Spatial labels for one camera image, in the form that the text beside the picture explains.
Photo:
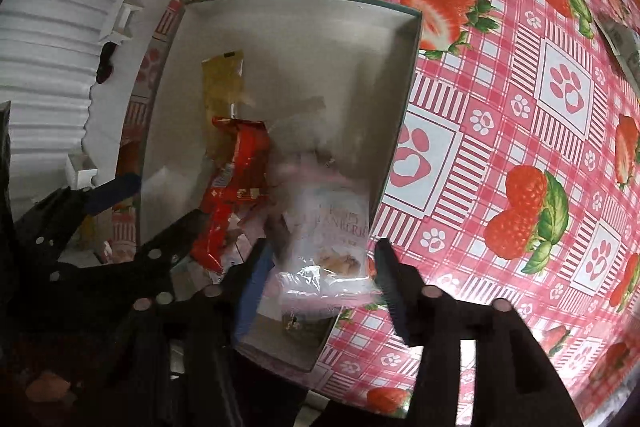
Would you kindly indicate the grey green packet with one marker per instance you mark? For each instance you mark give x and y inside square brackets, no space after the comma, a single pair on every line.
[622,42]

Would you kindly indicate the small white box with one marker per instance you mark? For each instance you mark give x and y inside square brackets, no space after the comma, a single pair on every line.
[80,172]

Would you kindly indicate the small white bracket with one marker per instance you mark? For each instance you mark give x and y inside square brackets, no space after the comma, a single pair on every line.
[120,24]

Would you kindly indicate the white cardboard box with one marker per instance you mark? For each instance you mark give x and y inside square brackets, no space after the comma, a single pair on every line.
[310,57]

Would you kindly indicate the yellow translucent snack packet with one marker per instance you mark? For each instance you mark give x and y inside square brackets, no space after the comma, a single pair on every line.
[222,82]

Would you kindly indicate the clear white pink snack packet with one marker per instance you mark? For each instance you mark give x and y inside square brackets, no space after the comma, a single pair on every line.
[325,227]

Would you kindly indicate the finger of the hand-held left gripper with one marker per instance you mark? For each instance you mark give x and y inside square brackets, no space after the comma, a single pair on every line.
[165,242]
[112,194]

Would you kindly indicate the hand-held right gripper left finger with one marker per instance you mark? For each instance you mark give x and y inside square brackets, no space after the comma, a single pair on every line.
[252,297]

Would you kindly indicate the white corrugated sheet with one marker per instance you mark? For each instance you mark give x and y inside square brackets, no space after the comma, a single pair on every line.
[55,32]

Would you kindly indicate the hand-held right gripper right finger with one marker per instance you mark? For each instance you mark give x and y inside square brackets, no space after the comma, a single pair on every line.
[395,297]

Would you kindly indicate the pink checked strawberry tablecloth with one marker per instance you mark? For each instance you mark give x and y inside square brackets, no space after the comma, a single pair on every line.
[500,117]

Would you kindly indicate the red snack packet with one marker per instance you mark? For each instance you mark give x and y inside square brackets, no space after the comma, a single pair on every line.
[240,177]

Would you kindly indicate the small black object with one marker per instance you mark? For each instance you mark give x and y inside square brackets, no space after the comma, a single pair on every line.
[105,64]

